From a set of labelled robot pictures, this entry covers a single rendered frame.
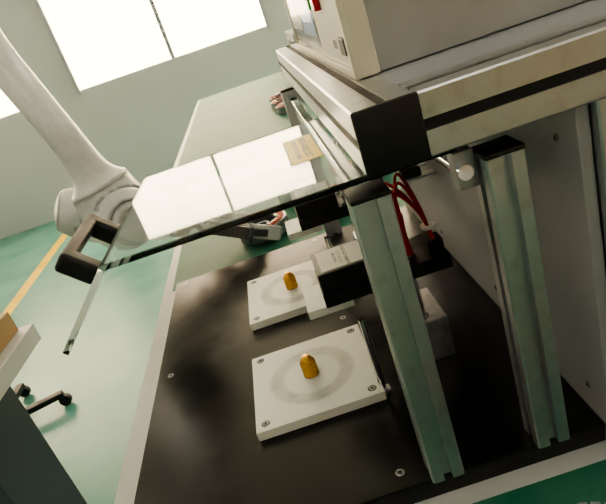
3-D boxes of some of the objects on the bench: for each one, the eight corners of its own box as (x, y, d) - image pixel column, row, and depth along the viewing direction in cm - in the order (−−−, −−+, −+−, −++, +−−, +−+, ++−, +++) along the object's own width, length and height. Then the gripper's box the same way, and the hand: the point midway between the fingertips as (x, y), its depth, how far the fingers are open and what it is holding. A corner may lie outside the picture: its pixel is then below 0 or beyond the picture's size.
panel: (609, 430, 51) (571, 105, 39) (404, 203, 112) (364, 48, 100) (622, 426, 51) (587, 100, 39) (410, 201, 112) (371, 46, 100)
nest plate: (259, 442, 64) (256, 433, 63) (254, 366, 78) (251, 358, 77) (387, 399, 64) (384, 390, 63) (359, 330, 77) (357, 323, 77)
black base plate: (127, 599, 54) (116, 584, 53) (181, 292, 112) (176, 283, 111) (606, 440, 53) (604, 422, 52) (409, 215, 112) (406, 204, 111)
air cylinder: (415, 367, 67) (404, 329, 65) (398, 334, 74) (387, 298, 72) (456, 353, 67) (447, 314, 65) (435, 321, 74) (426, 285, 72)
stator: (253, 251, 119) (247, 235, 117) (234, 239, 129) (228, 225, 127) (299, 228, 123) (293, 213, 121) (277, 218, 132) (272, 204, 131)
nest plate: (252, 331, 86) (249, 324, 86) (249, 287, 100) (246, 281, 99) (347, 299, 86) (344, 292, 85) (330, 259, 100) (328, 253, 99)
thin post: (379, 397, 64) (355, 325, 60) (375, 389, 66) (352, 317, 62) (392, 393, 64) (370, 320, 60) (389, 384, 66) (366, 313, 62)
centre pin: (305, 380, 69) (298, 363, 68) (303, 371, 71) (296, 354, 70) (320, 375, 69) (313, 357, 68) (318, 366, 71) (311, 349, 70)
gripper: (154, 226, 126) (247, 232, 136) (183, 251, 106) (290, 257, 116) (157, 192, 124) (252, 201, 135) (188, 211, 104) (296, 221, 115)
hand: (262, 226), depth 125 cm, fingers closed on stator, 11 cm apart
